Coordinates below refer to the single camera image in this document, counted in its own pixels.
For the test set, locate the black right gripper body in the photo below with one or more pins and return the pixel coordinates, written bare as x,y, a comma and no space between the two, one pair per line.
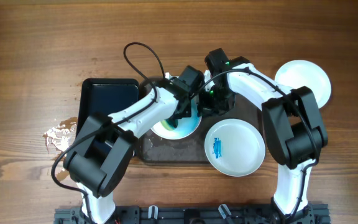
214,101

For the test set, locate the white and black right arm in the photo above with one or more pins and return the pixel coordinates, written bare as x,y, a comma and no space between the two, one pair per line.
292,123

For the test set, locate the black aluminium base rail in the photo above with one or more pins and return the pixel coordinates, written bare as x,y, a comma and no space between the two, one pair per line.
256,213

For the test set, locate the white plate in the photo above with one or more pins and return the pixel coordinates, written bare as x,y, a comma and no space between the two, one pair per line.
234,147
298,73
185,127

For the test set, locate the small black water tray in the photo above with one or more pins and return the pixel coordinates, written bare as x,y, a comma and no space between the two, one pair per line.
106,95

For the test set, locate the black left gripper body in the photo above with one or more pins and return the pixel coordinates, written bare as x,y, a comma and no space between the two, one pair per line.
187,113

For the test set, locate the green and yellow sponge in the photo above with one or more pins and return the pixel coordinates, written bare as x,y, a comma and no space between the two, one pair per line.
170,124

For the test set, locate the large brown serving tray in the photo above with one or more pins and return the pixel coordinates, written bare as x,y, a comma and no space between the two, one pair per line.
189,151

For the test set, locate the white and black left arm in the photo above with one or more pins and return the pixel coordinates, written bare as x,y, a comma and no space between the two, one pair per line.
99,156

